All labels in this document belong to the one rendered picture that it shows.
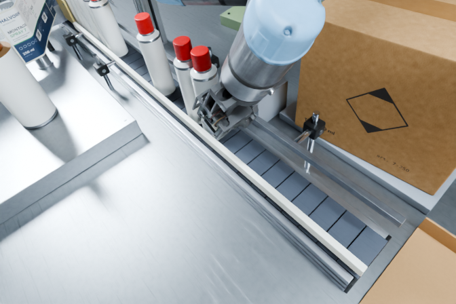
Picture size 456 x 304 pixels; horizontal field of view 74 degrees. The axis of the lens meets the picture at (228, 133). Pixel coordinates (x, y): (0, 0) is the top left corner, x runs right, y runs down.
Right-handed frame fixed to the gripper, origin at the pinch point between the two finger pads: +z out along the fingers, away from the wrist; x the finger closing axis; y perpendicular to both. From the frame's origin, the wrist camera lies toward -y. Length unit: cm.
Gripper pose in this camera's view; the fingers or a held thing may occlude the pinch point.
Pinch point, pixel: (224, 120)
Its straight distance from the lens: 62.0
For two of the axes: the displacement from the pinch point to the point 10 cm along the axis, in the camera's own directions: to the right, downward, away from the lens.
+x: 6.2, 7.8, -0.9
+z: -2.4, 3.1, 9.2
